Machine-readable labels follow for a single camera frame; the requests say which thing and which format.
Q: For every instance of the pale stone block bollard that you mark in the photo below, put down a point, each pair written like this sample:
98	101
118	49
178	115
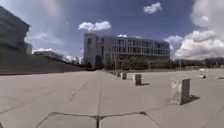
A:
137	79
202	73
180	90
124	75
118	74

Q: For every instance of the grey multi-storey building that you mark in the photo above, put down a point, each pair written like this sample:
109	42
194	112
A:
126	50

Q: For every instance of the grey concrete slab plaza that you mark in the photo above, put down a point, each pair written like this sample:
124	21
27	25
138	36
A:
100	96

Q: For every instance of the low pale building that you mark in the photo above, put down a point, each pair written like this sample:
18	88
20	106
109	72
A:
48	54

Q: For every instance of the wide dark stone steps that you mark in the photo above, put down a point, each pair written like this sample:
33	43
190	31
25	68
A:
33	64

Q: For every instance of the row of trees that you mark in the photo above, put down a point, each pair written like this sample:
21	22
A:
213	62

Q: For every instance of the dark tall building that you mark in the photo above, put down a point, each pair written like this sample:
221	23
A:
11	33

